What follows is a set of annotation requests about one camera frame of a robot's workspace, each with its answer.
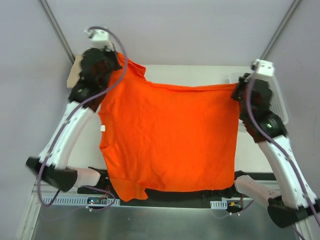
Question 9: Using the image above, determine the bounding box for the right aluminium frame post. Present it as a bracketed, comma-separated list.
[260, 0, 303, 60]

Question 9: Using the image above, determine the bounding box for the aluminium frame post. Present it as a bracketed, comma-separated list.
[260, 0, 303, 60]
[37, 0, 76, 64]

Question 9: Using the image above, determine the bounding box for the white cable duct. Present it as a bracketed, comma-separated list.
[52, 195, 121, 207]
[210, 199, 228, 210]

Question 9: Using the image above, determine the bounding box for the orange t-shirt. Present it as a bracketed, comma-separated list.
[98, 53, 240, 202]

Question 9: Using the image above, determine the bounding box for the white perforated plastic basket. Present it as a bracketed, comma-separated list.
[228, 71, 290, 126]

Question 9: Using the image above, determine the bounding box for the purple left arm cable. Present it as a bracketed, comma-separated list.
[36, 25, 129, 207]

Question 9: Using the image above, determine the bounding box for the left white cable duct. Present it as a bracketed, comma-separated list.
[52, 195, 121, 207]

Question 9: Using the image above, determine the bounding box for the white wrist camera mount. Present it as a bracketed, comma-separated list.
[84, 26, 114, 51]
[249, 59, 275, 83]

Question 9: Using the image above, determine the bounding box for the left aluminium frame post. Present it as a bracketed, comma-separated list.
[37, 0, 76, 64]

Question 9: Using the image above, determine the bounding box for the right white cable duct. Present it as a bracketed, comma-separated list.
[210, 199, 228, 210]

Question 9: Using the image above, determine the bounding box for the beige folded t-shirt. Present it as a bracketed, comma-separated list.
[66, 54, 83, 89]

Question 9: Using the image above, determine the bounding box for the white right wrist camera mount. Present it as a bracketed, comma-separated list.
[249, 59, 275, 83]

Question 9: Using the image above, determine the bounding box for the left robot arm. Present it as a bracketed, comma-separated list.
[26, 48, 123, 195]

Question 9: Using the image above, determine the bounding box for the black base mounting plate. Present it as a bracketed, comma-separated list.
[77, 167, 255, 209]

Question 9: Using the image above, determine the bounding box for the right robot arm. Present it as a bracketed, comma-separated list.
[225, 73, 320, 228]

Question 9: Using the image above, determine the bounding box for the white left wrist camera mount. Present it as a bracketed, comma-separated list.
[84, 26, 114, 51]

